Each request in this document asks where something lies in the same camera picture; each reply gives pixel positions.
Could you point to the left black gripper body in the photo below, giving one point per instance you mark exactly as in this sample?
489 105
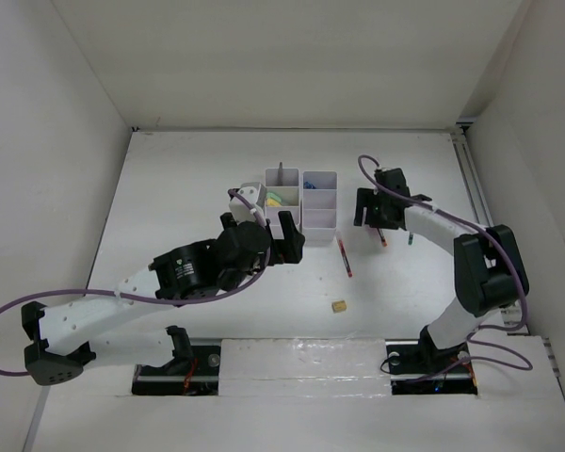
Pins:
234 284

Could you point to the yellow highlighter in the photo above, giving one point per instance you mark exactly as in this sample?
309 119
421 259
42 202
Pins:
274 203

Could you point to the green highlighter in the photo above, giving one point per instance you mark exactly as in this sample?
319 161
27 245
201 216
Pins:
273 195

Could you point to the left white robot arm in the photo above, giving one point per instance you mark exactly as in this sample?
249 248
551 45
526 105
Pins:
69 338

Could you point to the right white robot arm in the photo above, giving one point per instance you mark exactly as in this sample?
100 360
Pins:
488 273

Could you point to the right white organizer box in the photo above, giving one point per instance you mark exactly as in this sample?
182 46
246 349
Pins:
319 206

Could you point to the white organizer box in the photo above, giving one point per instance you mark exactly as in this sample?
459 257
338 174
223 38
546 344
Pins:
319 206
290 194

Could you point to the orange red pen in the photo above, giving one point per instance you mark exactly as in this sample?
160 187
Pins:
382 237

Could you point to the left white organizer box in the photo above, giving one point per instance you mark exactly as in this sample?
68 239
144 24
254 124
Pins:
290 194

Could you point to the small tan eraser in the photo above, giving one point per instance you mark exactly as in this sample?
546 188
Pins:
339 306

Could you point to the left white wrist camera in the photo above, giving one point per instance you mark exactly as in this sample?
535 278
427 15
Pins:
247 202

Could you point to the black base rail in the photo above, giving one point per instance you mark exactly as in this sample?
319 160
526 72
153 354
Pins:
280 368

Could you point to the aluminium side rail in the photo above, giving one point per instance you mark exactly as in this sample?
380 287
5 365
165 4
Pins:
511 314

